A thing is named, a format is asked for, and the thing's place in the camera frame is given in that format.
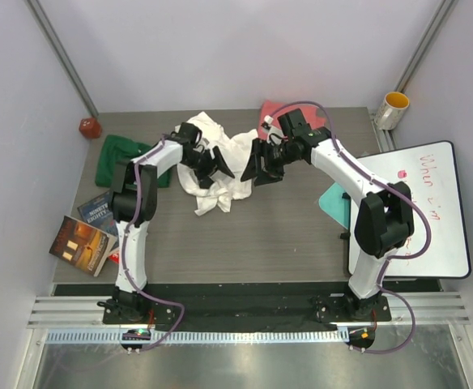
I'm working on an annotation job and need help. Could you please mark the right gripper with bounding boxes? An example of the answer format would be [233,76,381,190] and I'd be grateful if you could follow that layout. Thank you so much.
[241,139,296,187]

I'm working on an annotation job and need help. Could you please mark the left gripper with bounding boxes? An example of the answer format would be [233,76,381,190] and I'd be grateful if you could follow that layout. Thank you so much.
[183,147,235,191]

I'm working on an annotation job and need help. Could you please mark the white t shirt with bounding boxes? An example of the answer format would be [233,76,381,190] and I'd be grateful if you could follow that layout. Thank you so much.
[177,111,258,216]

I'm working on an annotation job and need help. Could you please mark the white whiteboard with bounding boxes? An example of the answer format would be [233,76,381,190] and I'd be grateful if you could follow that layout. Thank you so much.
[360,141,471,279]

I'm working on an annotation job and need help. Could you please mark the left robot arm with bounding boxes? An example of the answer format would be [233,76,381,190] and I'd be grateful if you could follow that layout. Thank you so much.
[108,130,234,323]

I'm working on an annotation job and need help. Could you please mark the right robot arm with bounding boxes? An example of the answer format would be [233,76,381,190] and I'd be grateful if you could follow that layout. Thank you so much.
[241,125,414,320]

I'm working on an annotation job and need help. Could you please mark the folded pink t shirt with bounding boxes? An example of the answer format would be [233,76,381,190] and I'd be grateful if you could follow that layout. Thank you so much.
[258,100,326,135]

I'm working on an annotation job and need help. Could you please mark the teal board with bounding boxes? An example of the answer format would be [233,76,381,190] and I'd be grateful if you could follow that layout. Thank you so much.
[318,182,351,229]

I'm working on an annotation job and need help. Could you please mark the green t shirt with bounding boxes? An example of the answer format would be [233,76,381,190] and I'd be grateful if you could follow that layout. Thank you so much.
[95,135,156,188]

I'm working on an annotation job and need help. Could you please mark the blue book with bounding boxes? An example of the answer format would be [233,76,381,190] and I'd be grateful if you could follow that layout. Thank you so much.
[78,191,117,237]

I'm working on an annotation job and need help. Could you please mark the red white book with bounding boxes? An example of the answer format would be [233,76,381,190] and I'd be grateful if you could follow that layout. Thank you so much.
[109,251,119,263]

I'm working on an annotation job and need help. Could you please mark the red cube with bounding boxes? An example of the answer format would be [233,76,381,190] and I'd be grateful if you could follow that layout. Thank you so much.
[79,118,102,139]

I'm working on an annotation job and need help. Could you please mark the brown orange book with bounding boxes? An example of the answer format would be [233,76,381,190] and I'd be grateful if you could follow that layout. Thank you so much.
[49,216,117,277]

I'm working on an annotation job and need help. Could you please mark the yellow white mug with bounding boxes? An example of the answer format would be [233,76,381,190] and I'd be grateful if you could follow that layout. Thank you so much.
[374,92,410,130]

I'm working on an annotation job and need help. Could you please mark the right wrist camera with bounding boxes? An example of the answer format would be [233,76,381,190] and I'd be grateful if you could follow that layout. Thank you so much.
[259,109,310,140]

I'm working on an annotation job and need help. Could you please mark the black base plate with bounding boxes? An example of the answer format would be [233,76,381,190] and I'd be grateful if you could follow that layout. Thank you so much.
[52,283,442,331]

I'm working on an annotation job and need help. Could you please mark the aluminium rail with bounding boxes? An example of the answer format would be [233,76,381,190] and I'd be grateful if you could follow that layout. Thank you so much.
[28,292,471,328]

